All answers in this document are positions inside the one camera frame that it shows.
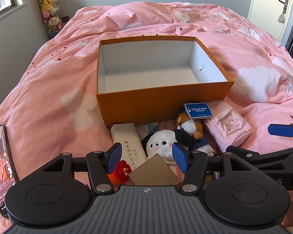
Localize red crochet flower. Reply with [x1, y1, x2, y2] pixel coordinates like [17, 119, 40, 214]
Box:
[107, 160, 132, 183]

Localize black smartphone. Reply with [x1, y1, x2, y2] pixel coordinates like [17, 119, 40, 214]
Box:
[0, 124, 20, 217]

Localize white black dog plush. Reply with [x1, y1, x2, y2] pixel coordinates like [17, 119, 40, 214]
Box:
[141, 128, 193, 168]

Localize small gold box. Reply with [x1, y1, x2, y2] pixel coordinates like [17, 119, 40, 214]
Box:
[128, 153, 180, 186]

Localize clear tube of plush toys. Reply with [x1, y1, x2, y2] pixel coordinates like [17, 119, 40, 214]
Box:
[32, 0, 64, 39]

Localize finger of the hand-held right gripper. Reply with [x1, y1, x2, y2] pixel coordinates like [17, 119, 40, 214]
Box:
[268, 121, 293, 139]
[226, 144, 293, 167]

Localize white door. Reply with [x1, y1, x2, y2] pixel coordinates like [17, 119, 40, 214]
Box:
[247, 0, 293, 47]

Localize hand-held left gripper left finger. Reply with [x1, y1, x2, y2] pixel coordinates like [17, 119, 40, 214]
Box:
[43, 143, 122, 194]

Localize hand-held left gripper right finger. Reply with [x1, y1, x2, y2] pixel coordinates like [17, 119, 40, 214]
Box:
[172, 143, 252, 194]

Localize pink printed blanket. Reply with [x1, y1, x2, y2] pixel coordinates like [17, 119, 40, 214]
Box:
[0, 0, 293, 234]

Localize floral printed card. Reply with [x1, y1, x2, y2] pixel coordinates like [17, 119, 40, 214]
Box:
[137, 121, 162, 139]

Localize black door handle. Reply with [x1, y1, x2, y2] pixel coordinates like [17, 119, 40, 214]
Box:
[278, 0, 289, 14]

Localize orange cardboard box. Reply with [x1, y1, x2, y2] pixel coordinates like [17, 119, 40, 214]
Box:
[96, 36, 235, 128]

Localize orange fox plush blue tag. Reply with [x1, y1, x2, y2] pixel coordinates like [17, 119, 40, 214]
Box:
[176, 102, 218, 158]

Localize pink fabric pouch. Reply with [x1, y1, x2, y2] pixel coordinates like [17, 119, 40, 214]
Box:
[203, 100, 252, 153]

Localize white glasses case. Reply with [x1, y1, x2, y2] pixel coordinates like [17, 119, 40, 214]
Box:
[111, 123, 147, 173]

